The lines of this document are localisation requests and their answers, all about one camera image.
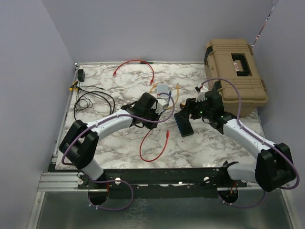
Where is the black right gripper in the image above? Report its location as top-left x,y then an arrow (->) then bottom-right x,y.
179,96 -> 213,119

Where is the black network switch box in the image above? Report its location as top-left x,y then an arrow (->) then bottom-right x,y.
174,113 -> 194,137

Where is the red ethernet cable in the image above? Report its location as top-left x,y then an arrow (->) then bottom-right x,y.
112,60 -> 155,86
139,130 -> 170,163

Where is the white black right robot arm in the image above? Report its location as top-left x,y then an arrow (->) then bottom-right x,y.
174,91 -> 297,192

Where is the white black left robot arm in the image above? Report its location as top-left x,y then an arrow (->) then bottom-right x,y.
59,93 -> 168,188

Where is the white small router box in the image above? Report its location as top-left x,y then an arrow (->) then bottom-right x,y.
156,83 -> 169,94

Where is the tan plastic tool case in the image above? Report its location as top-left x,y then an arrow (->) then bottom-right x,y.
204,39 -> 268,117

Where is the black power adapter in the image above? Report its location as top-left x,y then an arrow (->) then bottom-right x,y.
77,69 -> 85,83

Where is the yellow black screwdriver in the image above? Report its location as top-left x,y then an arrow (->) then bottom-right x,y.
69,80 -> 79,91

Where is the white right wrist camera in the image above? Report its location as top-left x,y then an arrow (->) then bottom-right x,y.
195,84 -> 209,102

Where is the yellow ethernet cable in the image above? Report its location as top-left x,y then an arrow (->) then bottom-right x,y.
149,82 -> 181,110

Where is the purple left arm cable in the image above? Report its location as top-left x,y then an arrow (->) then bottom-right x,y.
61,92 -> 177,212

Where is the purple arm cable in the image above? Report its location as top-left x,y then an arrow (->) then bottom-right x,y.
61,92 -> 177,212
200,78 -> 300,208

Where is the black ethernet cable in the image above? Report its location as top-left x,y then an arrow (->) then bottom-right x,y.
73,91 -> 115,120

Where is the green screwdriver at wall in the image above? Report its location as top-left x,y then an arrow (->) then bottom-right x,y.
140,61 -> 153,64

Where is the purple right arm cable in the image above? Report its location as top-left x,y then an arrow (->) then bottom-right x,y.
200,78 -> 300,208

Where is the thin black adapter cord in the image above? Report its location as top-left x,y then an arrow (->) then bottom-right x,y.
74,78 -> 105,113

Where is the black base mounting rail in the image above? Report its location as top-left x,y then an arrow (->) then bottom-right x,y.
76,167 -> 247,201

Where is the aluminium frame rail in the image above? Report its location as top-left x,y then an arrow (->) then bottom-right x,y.
26,63 -> 83,229

